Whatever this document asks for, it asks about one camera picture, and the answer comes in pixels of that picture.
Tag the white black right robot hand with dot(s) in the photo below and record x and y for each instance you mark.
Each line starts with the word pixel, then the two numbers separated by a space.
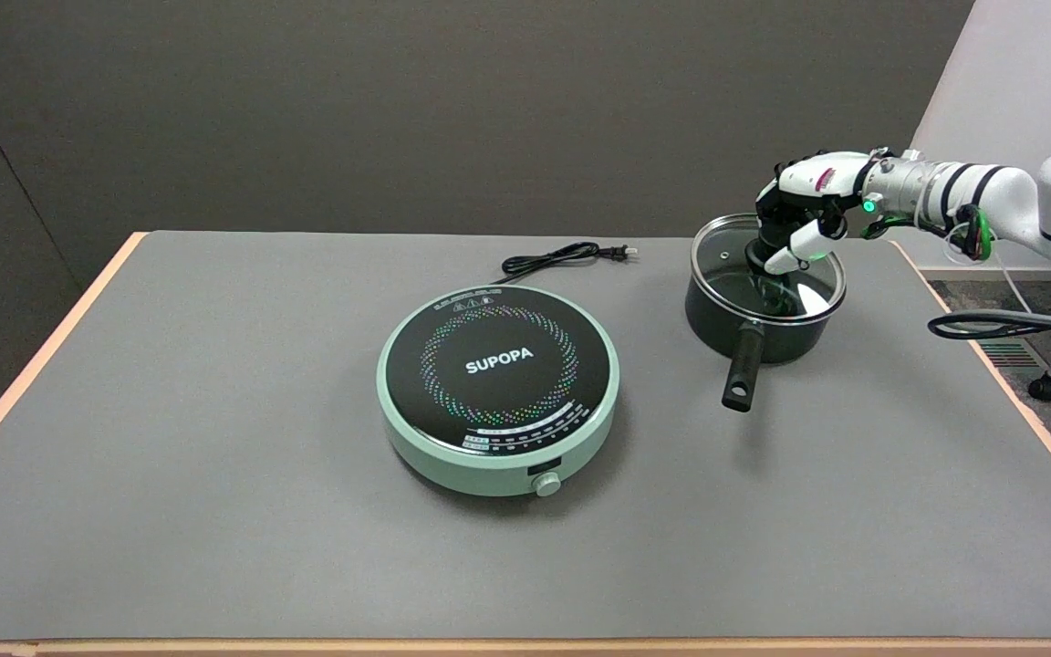
pixel 817 178

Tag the glass pot lid black knob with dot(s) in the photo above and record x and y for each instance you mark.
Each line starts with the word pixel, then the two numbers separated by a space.
pixel 722 255

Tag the floor vent grille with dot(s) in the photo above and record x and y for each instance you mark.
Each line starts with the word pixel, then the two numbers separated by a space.
pixel 1014 354

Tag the green round induction cooker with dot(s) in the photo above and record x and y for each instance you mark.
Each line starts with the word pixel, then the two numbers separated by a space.
pixel 498 461

